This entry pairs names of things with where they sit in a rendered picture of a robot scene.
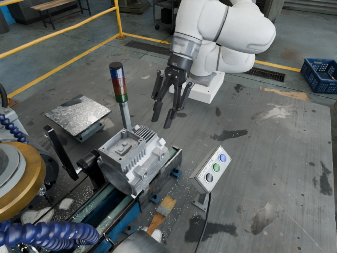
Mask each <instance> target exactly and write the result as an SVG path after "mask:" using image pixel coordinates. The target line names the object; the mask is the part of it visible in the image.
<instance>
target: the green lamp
mask: <svg viewBox="0 0 337 253"><path fill-rule="evenodd" d="M115 98H116V101H117V102H125V101H127V100H128V95H127V93H126V94H124V95H116V94H115Z"/></svg>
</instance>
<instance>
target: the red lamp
mask: <svg viewBox="0 0 337 253"><path fill-rule="evenodd" d="M111 79H112V84H113V86H115V87H122V86H124V85H125V77H124V76H123V77H122V78H118V79H115V78H111Z"/></svg>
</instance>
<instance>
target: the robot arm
mask: <svg viewBox="0 0 337 253"><path fill-rule="evenodd" d="M230 2H231V3H232V5H233V6H232V7H230V6H227V5H225V4H223V3H221V2H220V1H219V0H181V3H180V6H179V9H178V12H177V16H176V26H175V32H174V34H173V38H172V42H171V45H170V51H172V52H173V53H172V54H171V53H170V57H169V59H168V63H167V68H166V69H165V70H157V78H156V82H155V85H154V89H153V93H152V96H151V98H152V99H154V100H155V104H154V108H153V111H154V114H153V117H152V120H151V122H157V121H158V118H159V115H160V112H161V109H162V105H163V103H162V100H163V98H164V96H165V94H166V93H167V91H168V89H169V87H170V86H171V85H173V86H174V98H173V107H172V108H170V109H169V112H168V115H167V118H166V121H165V124H164V127H163V128H164V129H167V128H170V126H171V123H172V120H173V119H175V117H176V114H177V111H182V110H184V108H185V105H186V102H187V100H188V97H189V94H190V91H191V89H192V87H193V86H194V85H195V84H198V85H203V86H205V87H209V86H210V83H211V81H212V80H213V78H214V77H215V76H216V75H217V74H216V72H214V71H220V72H225V73H243V72H246V71H249V70H250V69H251V68H252V67H253V64H254V61H255V54H258V53H261V52H263V51H265V50H267V49H268V48H269V46H270V45H271V44H272V42H273V40H274V38H275V35H276V31H275V26H274V25H273V23H272V22H271V21H270V20H269V19H268V18H266V17H264V14H262V13H261V12H260V9H259V8H258V6H257V5H256V4H255V3H256V0H230ZM216 43H218V44H220V45H221V46H218V45H216ZM164 76H165V77H166V79H165V81H164V83H163V86H162V88H161V85H162V82H163V78H164ZM185 82H186V84H185V85H186V86H185V88H184V91H183V94H182V97H181V100H180V95H181V89H182V84H184V83H185Z"/></svg>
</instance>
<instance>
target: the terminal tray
mask: <svg viewBox="0 0 337 253"><path fill-rule="evenodd" d="M128 139H129V141H128ZM119 142H120V143H119ZM118 143H119V144H118ZM117 145H118V146H117ZM98 151H99V153H100V156H101V158H102V161H103V162H106V163H105V164H106V165H108V166H109V167H111V168H112V169H114V170H115V171H117V172H118V171H119V172H118V173H120V174H122V175H124V174H126V173H127V171H129V170H130V169H131V170H132V167H134V165H135V164H136V165H137V162H139V160H142V157H143V158H144V155H146V153H147V151H146V140H145V139H144V138H142V137H140V136H138V135H136V134H134V133H133V132H131V131H129V130H127V129H125V128H123V129H122V130H121V131H119V132H118V133H117V134H116V135H115V136H113V137H112V138H111V139H110V140H109V141H107V142H106V143H105V144H104V145H102V146H101V147H100V148H99V149H98ZM116 154H117V155H116ZM115 168H116V169H115Z"/></svg>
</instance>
